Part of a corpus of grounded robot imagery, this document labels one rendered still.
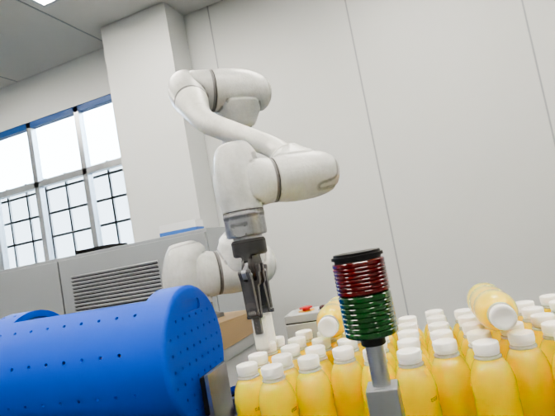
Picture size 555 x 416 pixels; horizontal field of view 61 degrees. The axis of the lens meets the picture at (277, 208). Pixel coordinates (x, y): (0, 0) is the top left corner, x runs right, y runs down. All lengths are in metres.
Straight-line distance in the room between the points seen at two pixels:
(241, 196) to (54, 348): 0.49
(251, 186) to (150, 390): 0.44
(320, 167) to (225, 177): 0.21
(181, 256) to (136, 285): 1.32
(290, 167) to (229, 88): 0.53
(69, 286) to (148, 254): 0.62
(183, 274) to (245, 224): 0.63
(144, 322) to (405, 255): 2.78
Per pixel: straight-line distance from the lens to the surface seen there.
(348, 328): 0.57
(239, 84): 1.49
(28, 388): 1.13
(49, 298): 3.36
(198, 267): 1.59
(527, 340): 0.85
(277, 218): 3.79
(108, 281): 3.01
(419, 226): 3.55
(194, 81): 1.46
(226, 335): 1.51
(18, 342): 1.17
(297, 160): 1.03
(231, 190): 0.98
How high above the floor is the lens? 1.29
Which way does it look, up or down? 4 degrees up
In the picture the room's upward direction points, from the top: 10 degrees counter-clockwise
